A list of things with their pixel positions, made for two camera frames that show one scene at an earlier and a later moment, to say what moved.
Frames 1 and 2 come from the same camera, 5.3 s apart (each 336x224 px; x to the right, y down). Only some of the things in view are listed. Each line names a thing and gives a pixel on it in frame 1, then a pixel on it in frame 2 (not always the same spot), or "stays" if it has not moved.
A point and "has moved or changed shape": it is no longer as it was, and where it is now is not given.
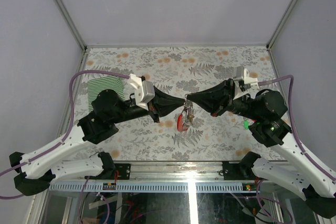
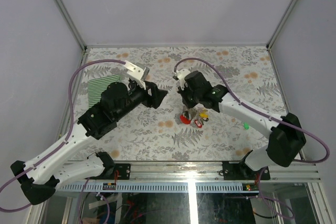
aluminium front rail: [166, 177] stays
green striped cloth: [95, 87] stays
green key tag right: [245, 124] stays
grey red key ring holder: [187, 116] has moved or changed shape
